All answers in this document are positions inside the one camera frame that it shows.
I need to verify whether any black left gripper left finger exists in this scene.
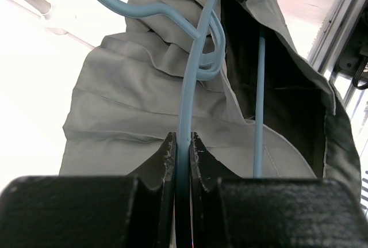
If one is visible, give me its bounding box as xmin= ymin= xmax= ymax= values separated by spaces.
xmin=1 ymin=133 xmax=176 ymax=247

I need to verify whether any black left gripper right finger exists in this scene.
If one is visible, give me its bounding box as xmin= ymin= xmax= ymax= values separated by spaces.
xmin=190 ymin=133 xmax=367 ymax=247

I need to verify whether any grey pleated skirt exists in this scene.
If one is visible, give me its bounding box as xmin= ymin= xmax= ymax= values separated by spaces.
xmin=60 ymin=0 xmax=359 ymax=202

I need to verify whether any blue plastic hanger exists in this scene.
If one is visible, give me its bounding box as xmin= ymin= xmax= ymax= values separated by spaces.
xmin=75 ymin=0 xmax=267 ymax=248

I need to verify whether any aluminium mounting rail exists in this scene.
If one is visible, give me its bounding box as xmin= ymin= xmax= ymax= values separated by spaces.
xmin=308 ymin=0 xmax=367 ymax=197

